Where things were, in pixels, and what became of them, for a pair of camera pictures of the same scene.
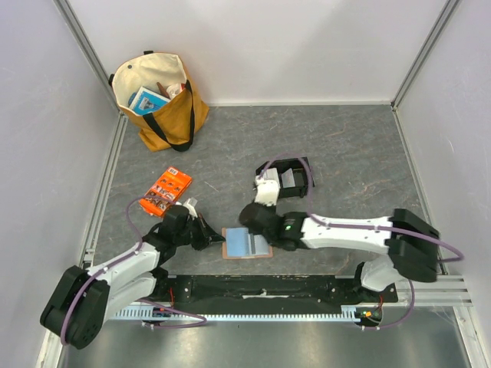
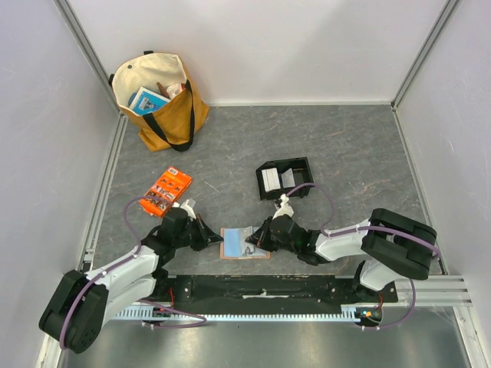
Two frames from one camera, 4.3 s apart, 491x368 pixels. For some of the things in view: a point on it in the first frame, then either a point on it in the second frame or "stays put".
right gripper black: (282, 180) to (267, 231)
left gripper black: (207, 235) stays put
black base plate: (274, 290) stays put
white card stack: (271, 174) stays put
